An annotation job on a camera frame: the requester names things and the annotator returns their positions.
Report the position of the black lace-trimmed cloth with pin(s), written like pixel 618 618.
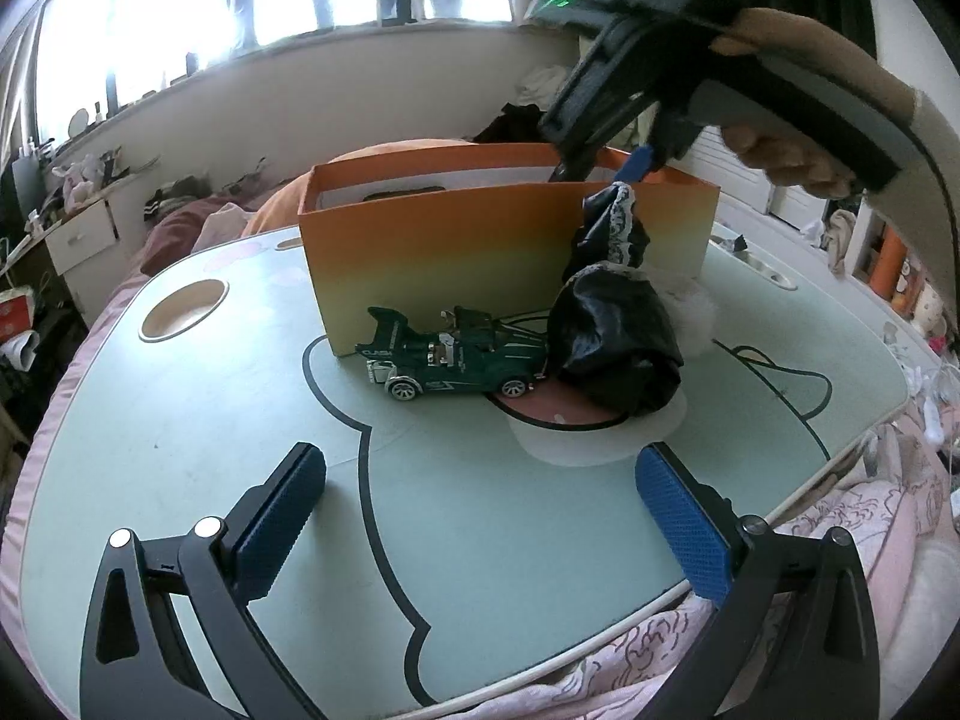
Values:
pixel 609 336

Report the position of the green toy race car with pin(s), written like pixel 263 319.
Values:
pixel 474 354

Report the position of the orange gradient cardboard box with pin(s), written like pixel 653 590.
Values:
pixel 421 230

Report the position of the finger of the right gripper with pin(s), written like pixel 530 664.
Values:
pixel 636 167
pixel 565 171

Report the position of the white drawer cabinet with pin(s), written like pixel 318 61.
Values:
pixel 87 252

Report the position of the dark red pillow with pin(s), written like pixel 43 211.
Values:
pixel 174 236

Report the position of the black clothes pile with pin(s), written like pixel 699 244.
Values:
pixel 514 124

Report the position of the person's right hand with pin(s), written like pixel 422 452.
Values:
pixel 807 42

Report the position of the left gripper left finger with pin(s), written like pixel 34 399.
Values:
pixel 136 662

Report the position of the white fluffy scrunchie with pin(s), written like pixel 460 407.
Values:
pixel 692 313

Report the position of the mint green lap desk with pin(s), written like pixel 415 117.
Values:
pixel 463 545

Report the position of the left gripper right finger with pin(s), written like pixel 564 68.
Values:
pixel 793 632

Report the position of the right forearm cream sleeve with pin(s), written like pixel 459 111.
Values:
pixel 922 204

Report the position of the small binder clip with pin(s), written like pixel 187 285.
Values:
pixel 735 245

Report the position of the orange round cushion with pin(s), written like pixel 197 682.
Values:
pixel 281 208

